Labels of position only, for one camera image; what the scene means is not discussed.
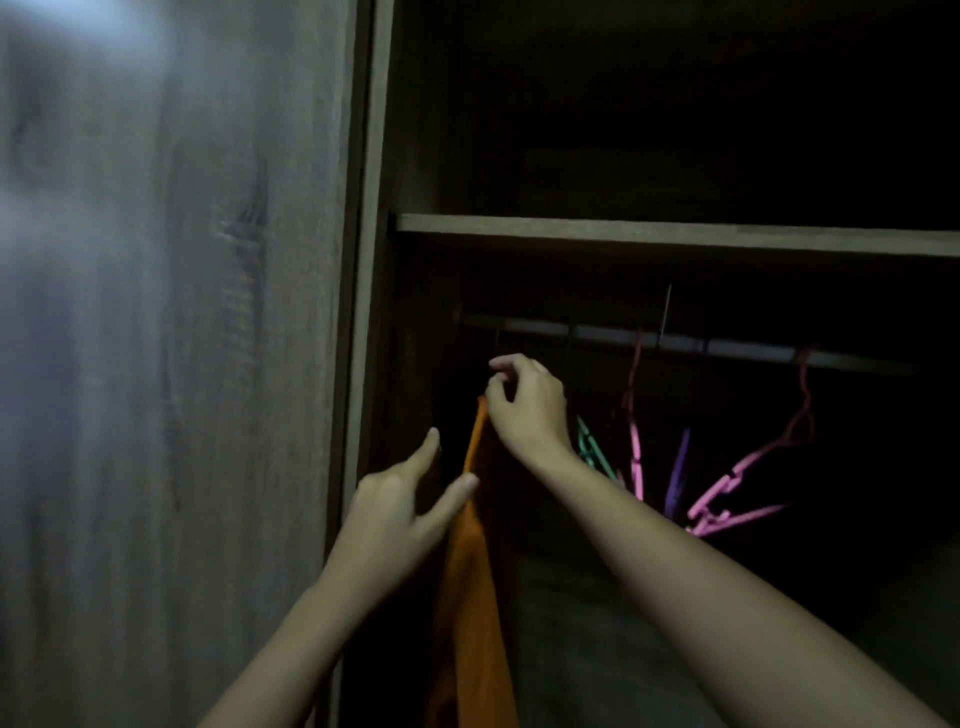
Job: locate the person's left hand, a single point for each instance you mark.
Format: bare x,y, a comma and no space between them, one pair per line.
382,532

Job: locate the person's right hand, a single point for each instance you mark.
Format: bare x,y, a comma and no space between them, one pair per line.
529,412

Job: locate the person's left thumb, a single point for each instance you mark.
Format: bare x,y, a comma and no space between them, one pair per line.
421,454

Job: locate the person's right thumb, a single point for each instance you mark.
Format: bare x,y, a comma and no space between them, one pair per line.
496,397

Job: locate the orange garment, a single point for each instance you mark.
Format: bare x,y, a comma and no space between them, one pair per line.
472,600

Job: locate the person's right forearm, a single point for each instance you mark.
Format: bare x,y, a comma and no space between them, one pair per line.
720,607

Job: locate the person's left forearm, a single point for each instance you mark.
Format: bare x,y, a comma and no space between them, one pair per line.
289,660

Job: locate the green plastic hanger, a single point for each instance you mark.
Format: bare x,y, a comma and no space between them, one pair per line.
594,451

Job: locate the pink plastic hanger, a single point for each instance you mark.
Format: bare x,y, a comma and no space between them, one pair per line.
750,472
634,435

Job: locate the purple plastic hanger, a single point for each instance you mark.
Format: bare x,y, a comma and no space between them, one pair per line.
678,472

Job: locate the wooden wardrobe shelf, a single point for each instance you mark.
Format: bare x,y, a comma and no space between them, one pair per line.
675,235

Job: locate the wooden wardrobe door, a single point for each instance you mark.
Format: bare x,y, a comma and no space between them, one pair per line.
169,364

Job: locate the wooden wardrobe frame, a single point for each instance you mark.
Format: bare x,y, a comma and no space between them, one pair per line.
364,300

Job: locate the metal clothes rail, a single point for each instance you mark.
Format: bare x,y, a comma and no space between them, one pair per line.
690,343

